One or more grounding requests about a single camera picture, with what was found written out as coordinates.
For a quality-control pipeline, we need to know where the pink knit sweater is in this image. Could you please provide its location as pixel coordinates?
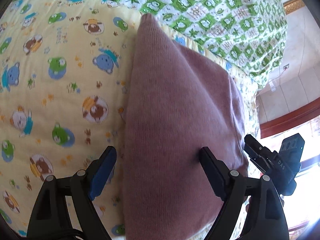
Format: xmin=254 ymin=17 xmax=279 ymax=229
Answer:
xmin=123 ymin=14 xmax=248 ymax=239

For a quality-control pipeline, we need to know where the green white checkered bedsheet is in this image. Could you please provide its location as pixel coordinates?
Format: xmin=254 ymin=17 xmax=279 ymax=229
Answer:
xmin=13 ymin=0 xmax=288 ymax=90

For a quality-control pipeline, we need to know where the yellow cartoon animal quilt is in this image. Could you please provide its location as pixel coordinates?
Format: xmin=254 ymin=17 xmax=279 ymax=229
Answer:
xmin=0 ymin=0 xmax=262 ymax=240

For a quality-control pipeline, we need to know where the red wooden window frame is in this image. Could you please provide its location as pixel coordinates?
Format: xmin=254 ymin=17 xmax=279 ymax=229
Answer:
xmin=258 ymin=97 xmax=320 ymax=173

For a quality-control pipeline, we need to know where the wall socket with white cable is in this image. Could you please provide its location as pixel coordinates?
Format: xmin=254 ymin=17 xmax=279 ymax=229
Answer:
xmin=266 ymin=64 xmax=290 ymax=92

